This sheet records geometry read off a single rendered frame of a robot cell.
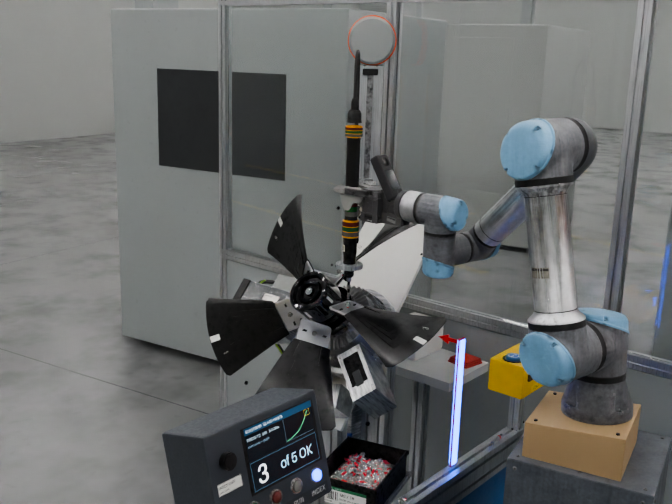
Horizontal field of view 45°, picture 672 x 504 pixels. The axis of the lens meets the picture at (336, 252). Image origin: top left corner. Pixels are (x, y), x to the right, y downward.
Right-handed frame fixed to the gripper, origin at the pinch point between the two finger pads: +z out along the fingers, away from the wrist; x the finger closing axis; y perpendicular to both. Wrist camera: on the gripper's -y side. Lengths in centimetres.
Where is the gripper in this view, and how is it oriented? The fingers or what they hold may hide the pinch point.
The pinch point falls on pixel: (343, 185)
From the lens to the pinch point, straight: 205.9
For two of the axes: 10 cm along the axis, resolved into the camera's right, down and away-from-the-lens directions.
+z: -7.6, -1.8, 6.2
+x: 6.5, -1.7, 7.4
